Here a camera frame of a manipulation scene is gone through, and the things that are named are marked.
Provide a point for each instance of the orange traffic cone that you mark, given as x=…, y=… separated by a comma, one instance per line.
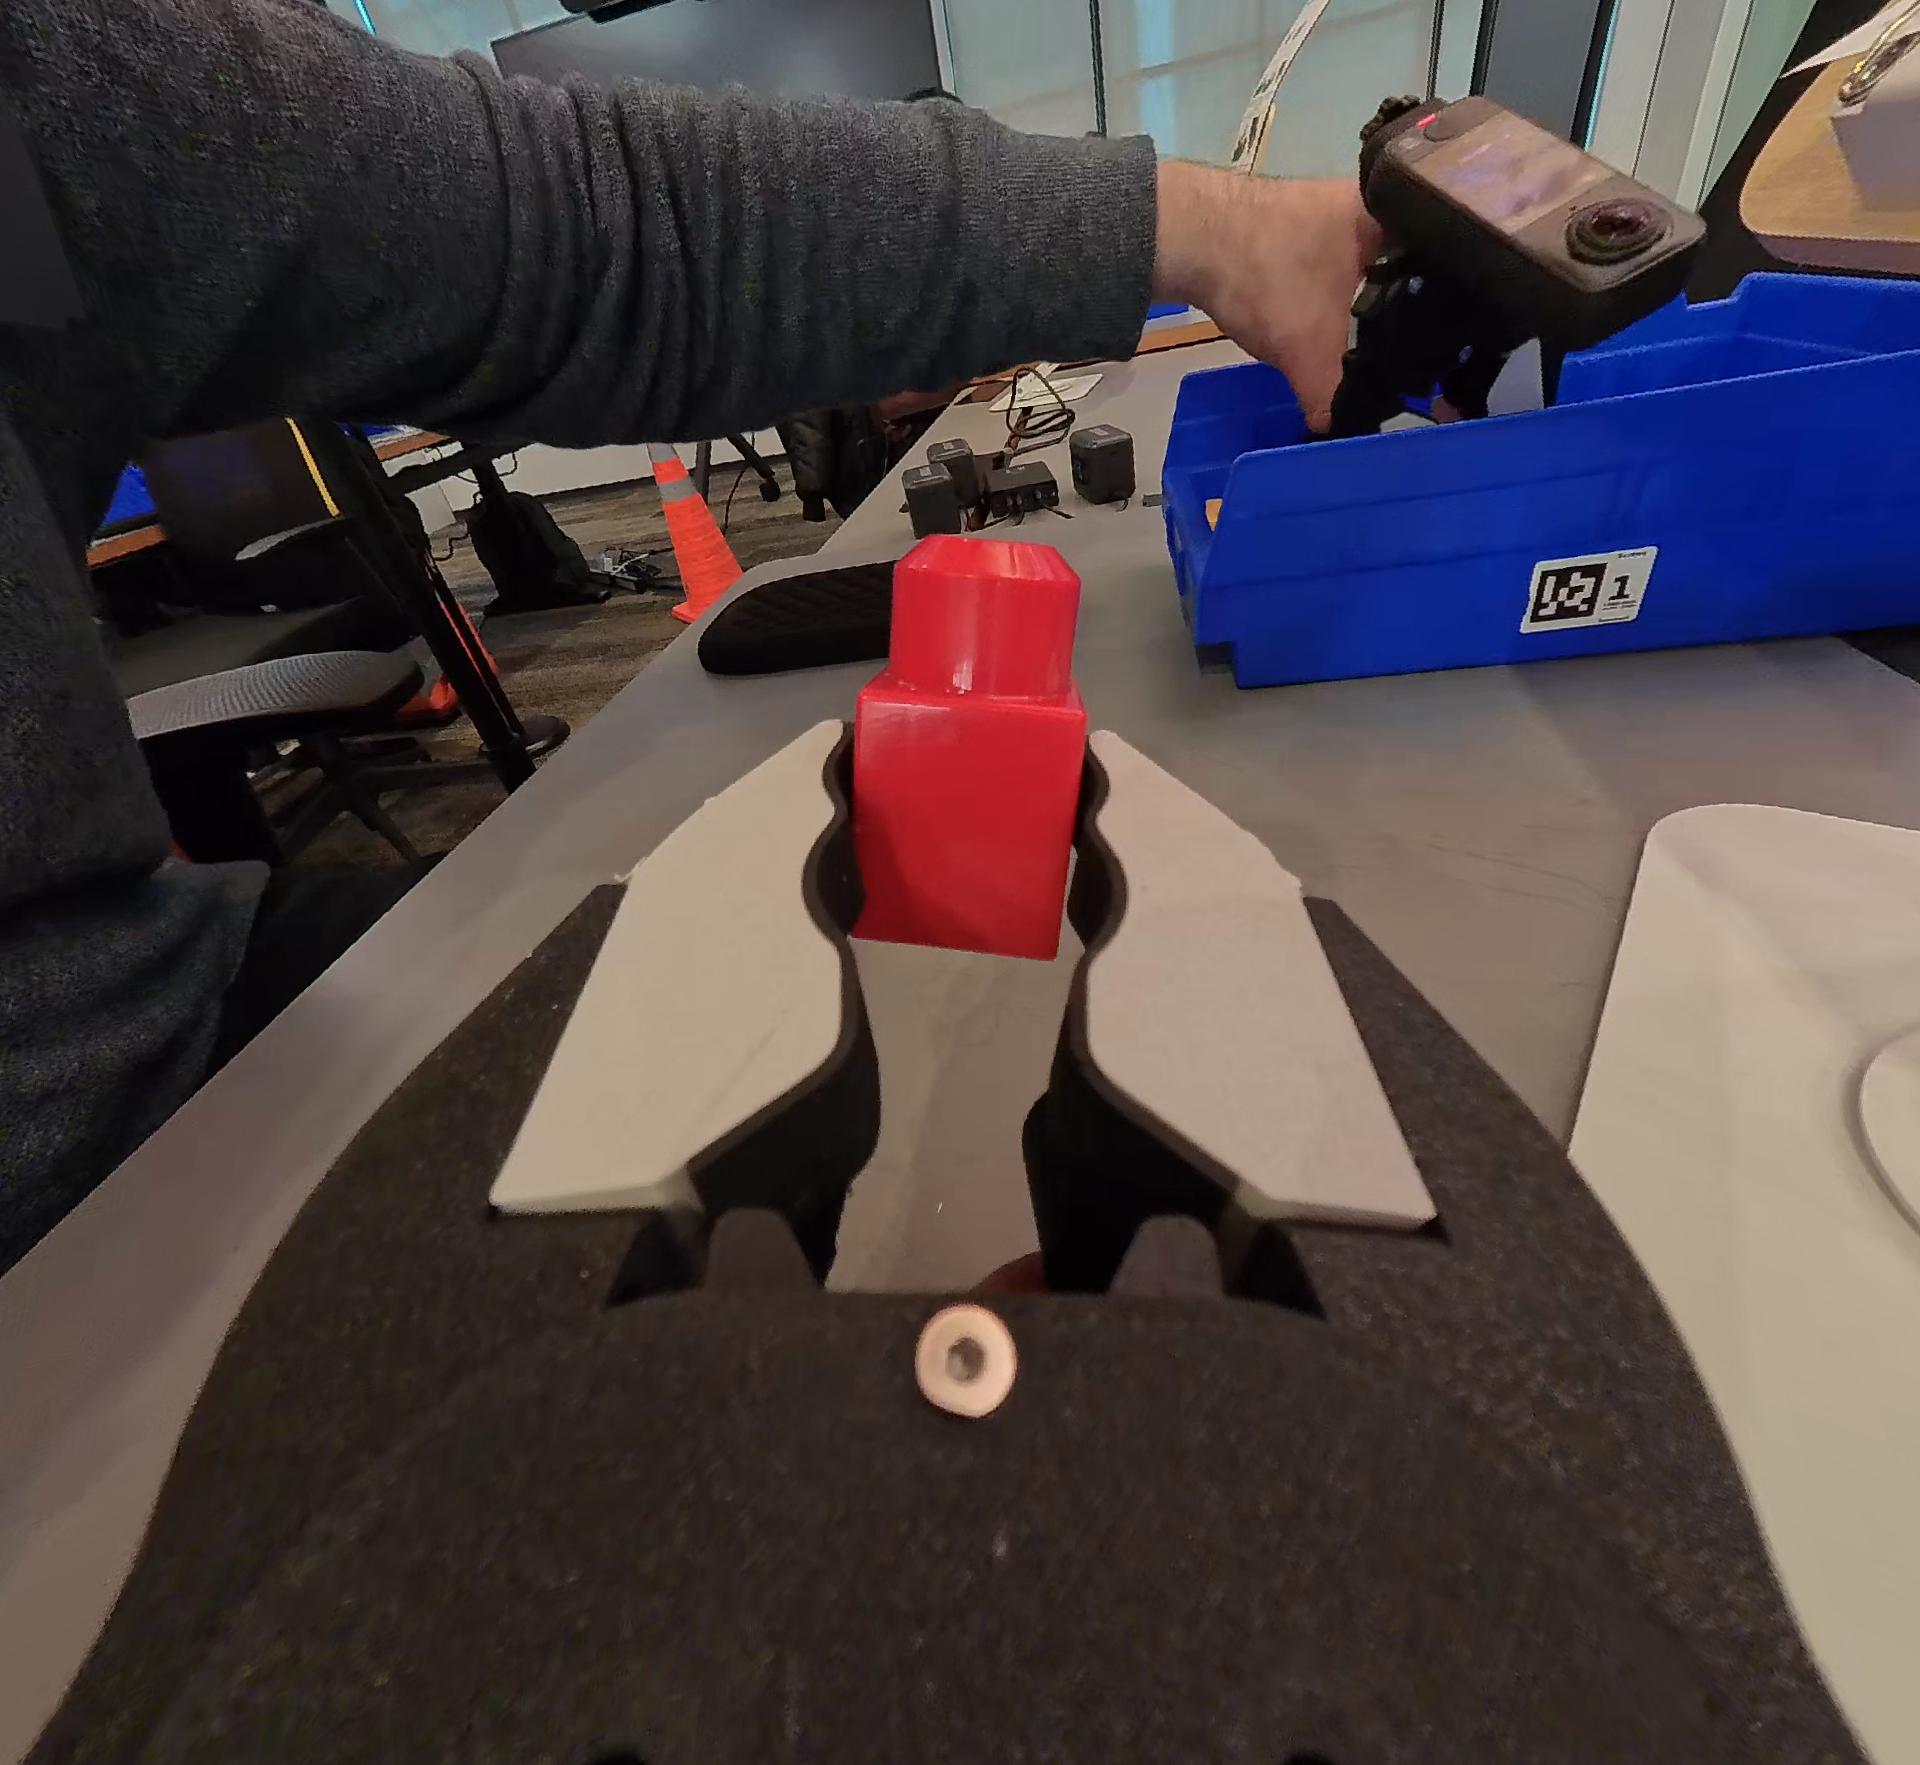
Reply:
x=695, y=549
x=451, y=682

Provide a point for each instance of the black backpack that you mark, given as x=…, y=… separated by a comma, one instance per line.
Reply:
x=524, y=549

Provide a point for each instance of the dark screen on floor stand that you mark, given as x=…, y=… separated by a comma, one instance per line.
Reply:
x=1553, y=10

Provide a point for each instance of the person's left forearm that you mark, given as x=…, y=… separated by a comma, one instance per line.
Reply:
x=599, y=233

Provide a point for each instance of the grey desk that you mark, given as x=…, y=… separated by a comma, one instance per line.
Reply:
x=1424, y=775

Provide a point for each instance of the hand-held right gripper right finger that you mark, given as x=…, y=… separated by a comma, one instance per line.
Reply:
x=1239, y=1030

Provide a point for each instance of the blue tagged plastic bin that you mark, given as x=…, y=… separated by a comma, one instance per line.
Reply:
x=1424, y=520

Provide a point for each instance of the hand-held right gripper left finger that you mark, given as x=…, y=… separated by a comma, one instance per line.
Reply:
x=689, y=1030

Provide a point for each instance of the white standing sign card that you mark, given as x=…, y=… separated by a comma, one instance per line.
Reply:
x=1283, y=71

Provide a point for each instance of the black mesh wrist rest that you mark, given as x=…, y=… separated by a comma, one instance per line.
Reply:
x=795, y=617

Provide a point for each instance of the red building block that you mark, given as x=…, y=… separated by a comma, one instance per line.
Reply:
x=967, y=805

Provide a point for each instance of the black monitor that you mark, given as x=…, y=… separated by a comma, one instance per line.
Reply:
x=780, y=23

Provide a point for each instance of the white base board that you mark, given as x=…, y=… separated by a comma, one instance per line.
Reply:
x=1694, y=1197

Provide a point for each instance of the black office chair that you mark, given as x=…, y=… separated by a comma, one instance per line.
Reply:
x=269, y=695

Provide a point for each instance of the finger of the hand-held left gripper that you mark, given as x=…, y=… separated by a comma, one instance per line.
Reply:
x=1521, y=382

